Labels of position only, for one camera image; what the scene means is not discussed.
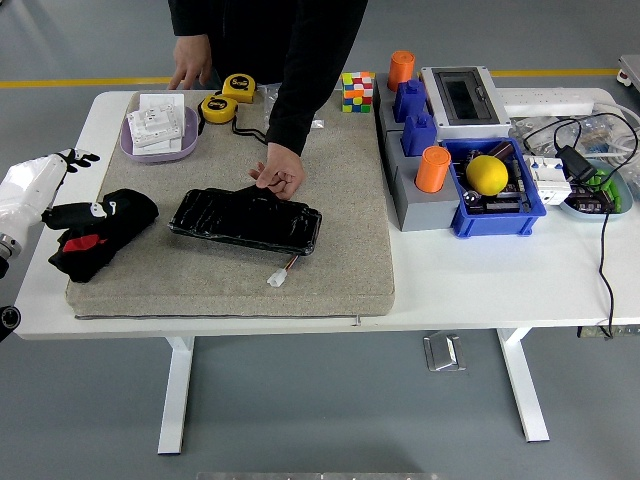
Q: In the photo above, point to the person's left hand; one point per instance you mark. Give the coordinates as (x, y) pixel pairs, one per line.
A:
(285, 170)

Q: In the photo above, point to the person's right hand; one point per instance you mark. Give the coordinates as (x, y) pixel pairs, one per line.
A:
(192, 57)

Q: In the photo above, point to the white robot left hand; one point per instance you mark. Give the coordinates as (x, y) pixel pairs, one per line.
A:
(30, 190)

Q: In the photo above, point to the person's right forearm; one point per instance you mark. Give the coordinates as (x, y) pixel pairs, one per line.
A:
(192, 22)

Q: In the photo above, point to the person's left forearm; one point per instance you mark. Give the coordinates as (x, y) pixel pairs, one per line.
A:
(300, 110)

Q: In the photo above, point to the yellow tape measure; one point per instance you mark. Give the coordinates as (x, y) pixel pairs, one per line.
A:
(217, 107)
(239, 86)

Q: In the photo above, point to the small clear plastic bag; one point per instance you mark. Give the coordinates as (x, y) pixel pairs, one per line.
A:
(317, 123)

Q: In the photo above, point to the grey-brown mat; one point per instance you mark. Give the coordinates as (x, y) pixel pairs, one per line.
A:
(325, 225)

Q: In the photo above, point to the person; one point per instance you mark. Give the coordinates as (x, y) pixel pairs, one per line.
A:
(270, 30)

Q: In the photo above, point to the purple oval tray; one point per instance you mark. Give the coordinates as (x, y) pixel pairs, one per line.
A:
(187, 142)

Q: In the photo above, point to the flat white cover plate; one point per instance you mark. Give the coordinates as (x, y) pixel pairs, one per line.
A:
(165, 145)

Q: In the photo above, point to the colourful puzzle cube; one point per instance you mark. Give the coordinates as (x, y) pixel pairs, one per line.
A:
(357, 92)

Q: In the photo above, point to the blue plastic block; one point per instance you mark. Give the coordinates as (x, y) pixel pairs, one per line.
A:
(410, 100)
(419, 135)

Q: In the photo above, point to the grey peg holder base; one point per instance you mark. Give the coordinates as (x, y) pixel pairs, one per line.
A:
(425, 212)

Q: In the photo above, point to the orange cylinder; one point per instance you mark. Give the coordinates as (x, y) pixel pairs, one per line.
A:
(432, 170)
(401, 70)

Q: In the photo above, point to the shiny metal ball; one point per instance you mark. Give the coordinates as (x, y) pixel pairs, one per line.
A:
(470, 199)

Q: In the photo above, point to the yellow ball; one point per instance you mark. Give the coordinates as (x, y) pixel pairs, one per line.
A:
(487, 175)

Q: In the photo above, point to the blue plastic bin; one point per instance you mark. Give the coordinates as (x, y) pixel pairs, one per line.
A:
(495, 222)

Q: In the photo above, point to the brown capacitor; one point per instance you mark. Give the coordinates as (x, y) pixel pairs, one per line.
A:
(501, 149)

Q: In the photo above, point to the dark electronic module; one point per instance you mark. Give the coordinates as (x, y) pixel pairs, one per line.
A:
(505, 202)

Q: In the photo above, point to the silver floor box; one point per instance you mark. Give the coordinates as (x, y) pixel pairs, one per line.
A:
(445, 352)

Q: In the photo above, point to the white table leg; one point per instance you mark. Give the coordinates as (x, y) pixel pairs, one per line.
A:
(522, 385)
(175, 400)

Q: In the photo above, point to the clear bag of parts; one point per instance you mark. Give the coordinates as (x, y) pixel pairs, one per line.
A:
(537, 129)

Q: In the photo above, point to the white circuit breaker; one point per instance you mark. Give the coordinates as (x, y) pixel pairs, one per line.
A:
(550, 189)

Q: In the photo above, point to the white power strip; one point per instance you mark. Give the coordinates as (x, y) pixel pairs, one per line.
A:
(545, 100)

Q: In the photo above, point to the black power adapter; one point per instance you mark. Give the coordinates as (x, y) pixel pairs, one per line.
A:
(577, 165)

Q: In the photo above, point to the dark relay modules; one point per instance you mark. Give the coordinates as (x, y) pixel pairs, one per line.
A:
(587, 204)

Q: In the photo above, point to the green terminal blocks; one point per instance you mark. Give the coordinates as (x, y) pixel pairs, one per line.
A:
(607, 187)

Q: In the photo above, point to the light blue dish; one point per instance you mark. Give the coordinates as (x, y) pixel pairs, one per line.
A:
(625, 195)

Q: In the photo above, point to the white equipment base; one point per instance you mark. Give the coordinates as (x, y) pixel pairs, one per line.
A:
(631, 70)

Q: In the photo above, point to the large white wall plate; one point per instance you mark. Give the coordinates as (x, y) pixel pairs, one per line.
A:
(165, 101)

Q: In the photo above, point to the white switch module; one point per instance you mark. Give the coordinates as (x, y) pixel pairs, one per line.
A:
(150, 125)

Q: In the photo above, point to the grey electrical enclosure box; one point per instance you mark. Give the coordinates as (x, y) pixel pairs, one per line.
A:
(465, 125)

